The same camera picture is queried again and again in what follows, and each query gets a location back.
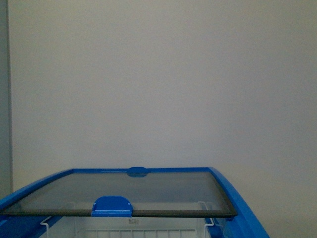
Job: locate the blue rear lid handle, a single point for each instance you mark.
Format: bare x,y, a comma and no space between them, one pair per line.
137,172

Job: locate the rear white wire basket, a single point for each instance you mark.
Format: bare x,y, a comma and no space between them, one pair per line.
159,216

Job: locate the white blue chest freezer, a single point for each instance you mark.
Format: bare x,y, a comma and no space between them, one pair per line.
244,225

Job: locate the sliding glass freezer lid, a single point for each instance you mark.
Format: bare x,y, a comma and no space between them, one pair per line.
45,197

